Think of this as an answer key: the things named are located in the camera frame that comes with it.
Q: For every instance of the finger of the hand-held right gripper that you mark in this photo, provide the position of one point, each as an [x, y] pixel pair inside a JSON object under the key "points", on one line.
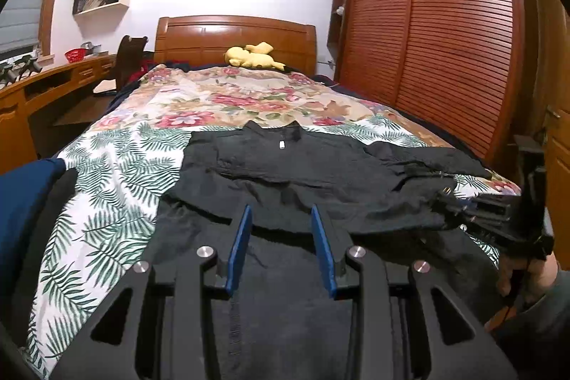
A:
{"points": [[458, 220], [454, 201]]}

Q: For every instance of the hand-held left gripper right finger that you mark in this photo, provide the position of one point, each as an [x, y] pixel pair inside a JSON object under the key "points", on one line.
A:
{"points": [[323, 253]]}

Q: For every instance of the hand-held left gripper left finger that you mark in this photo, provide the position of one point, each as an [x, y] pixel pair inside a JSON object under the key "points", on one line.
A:
{"points": [[238, 248]]}

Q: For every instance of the black shirt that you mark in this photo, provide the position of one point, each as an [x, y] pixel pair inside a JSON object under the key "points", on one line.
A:
{"points": [[289, 166]]}

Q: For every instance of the person's right forearm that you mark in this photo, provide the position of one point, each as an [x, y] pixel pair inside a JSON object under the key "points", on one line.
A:
{"points": [[539, 335]]}

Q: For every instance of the person's right hand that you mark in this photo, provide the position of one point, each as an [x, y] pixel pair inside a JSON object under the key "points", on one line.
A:
{"points": [[536, 280]]}

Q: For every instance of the metal door knob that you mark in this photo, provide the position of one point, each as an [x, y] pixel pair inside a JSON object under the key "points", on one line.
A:
{"points": [[554, 113]]}

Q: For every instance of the wooden bed with floral sheets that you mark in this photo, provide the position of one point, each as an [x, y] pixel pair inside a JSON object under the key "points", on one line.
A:
{"points": [[111, 188]]}

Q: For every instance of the wooden door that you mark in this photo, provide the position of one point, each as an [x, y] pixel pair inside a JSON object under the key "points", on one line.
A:
{"points": [[554, 64]]}

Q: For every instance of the floral quilt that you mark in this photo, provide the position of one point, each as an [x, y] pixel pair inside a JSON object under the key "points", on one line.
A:
{"points": [[249, 95]]}

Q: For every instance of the wooden louvred wardrobe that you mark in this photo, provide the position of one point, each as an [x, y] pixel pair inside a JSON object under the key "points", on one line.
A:
{"points": [[436, 28]]}

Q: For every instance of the yellow plush toy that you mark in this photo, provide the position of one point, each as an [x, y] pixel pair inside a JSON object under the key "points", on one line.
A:
{"points": [[249, 56]]}

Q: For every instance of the wooden bed headboard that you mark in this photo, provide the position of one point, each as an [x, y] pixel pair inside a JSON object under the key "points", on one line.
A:
{"points": [[200, 41]]}

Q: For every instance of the blue cloth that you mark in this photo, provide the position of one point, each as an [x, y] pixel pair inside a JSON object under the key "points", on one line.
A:
{"points": [[22, 219]]}

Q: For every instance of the dark wooden chair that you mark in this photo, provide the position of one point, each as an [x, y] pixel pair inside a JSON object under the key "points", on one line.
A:
{"points": [[127, 59]]}

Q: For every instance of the red basket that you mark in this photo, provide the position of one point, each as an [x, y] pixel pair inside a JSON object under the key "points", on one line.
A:
{"points": [[75, 56]]}

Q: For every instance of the wooden desk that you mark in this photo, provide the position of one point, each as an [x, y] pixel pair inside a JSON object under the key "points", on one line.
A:
{"points": [[26, 104]]}

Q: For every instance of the dark desk clutter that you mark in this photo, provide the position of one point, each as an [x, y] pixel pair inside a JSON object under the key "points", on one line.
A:
{"points": [[18, 68]]}

